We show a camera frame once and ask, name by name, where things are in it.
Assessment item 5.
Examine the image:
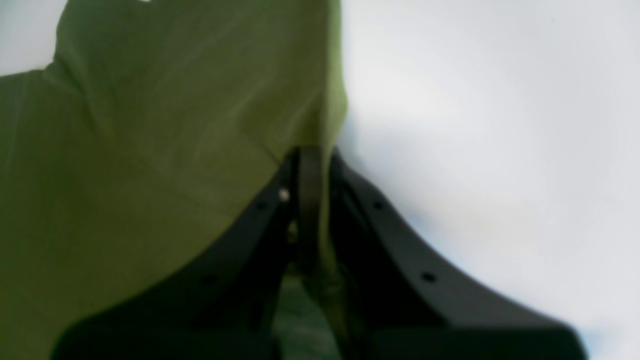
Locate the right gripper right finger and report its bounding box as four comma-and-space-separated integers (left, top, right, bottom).
330, 150, 588, 360

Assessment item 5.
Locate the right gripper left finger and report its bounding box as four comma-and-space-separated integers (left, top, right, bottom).
51, 149, 300, 360

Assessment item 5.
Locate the olive green T-shirt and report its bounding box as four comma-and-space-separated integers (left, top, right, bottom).
1, 0, 346, 360

